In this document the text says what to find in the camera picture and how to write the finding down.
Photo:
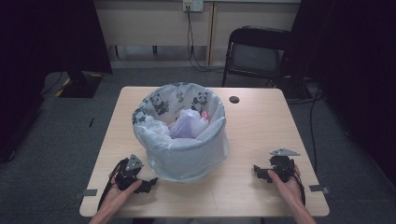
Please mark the black folding chair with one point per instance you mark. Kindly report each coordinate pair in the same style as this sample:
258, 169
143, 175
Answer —
257, 56

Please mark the person's right hand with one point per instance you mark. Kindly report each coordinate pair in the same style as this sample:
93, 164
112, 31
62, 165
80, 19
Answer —
291, 189

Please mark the panda print white trash bag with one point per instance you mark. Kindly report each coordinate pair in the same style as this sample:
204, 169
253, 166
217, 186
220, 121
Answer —
162, 130

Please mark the black stand base striped tape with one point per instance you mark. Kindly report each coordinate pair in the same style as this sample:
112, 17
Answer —
79, 85

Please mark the black curtain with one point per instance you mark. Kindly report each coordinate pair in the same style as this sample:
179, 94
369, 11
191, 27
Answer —
355, 62
46, 46

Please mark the black floor box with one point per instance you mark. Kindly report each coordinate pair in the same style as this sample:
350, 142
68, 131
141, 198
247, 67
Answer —
292, 88

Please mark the wooden post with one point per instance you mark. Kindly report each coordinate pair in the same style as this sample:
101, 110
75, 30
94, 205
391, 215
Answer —
211, 34

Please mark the person's left hand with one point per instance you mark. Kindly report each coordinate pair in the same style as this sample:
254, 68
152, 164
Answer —
118, 197

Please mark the white round trash bin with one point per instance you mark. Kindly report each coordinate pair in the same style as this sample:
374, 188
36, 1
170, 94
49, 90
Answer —
199, 155

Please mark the grey tape strip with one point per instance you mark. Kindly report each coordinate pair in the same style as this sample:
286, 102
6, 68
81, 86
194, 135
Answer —
87, 193
319, 188

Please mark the crumpled pale purple plastic bag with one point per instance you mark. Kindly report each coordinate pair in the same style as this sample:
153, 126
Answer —
187, 126

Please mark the white wall socket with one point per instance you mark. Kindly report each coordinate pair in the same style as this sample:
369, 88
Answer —
193, 5

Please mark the pink scrap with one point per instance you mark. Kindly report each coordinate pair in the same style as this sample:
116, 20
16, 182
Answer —
205, 115

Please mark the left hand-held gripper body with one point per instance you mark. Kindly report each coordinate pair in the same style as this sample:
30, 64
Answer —
127, 175

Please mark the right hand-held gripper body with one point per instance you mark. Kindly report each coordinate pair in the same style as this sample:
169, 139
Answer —
283, 166

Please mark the black table grommet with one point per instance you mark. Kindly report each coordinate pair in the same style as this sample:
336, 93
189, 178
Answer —
234, 99

